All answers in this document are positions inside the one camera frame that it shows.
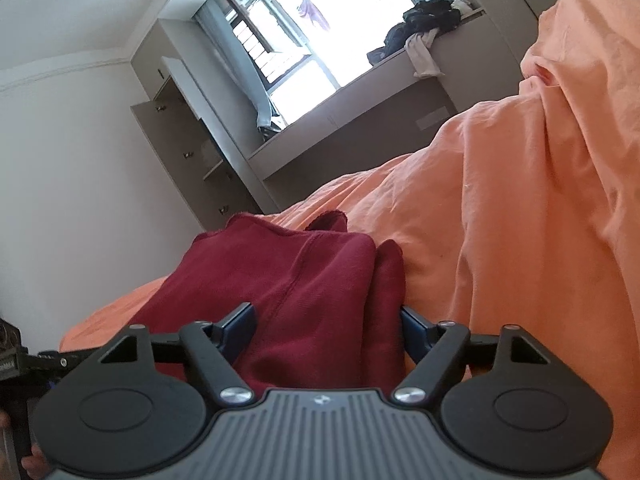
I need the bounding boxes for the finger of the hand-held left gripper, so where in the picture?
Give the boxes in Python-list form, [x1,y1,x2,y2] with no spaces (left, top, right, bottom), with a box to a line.
[21,349,97,368]

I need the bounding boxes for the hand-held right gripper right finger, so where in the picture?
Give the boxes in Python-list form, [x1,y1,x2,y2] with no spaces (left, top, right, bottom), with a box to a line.
[392,306,549,404]

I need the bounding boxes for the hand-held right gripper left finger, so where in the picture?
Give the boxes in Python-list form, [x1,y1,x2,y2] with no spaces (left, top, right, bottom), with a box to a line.
[97,302,258,406]

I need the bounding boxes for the maroon garment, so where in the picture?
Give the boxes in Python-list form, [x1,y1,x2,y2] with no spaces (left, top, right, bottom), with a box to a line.
[127,212,407,392]

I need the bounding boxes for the pile of dark clothes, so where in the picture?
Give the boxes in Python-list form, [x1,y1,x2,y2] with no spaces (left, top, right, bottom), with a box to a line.
[369,0,475,64]

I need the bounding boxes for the person's left hand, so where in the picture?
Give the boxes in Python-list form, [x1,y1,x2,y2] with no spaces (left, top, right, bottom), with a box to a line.
[20,441,49,479]

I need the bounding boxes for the orange bed blanket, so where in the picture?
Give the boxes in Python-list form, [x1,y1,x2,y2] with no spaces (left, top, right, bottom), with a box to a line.
[59,0,640,480]

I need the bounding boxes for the grey cabinet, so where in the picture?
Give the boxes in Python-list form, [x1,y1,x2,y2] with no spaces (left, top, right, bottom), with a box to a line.
[130,17,282,217]

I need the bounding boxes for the grey curtain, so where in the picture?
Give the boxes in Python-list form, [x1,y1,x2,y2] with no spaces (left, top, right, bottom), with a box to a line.
[194,2,287,137]

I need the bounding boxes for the white cloth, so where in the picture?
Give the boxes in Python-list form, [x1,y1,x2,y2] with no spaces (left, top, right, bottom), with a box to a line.
[404,29,447,79]

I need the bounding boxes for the window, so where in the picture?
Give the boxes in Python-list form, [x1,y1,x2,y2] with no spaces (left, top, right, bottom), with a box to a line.
[194,0,483,137]

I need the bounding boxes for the purple hanging garment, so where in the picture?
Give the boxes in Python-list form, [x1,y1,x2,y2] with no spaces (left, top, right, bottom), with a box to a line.
[297,0,333,32]

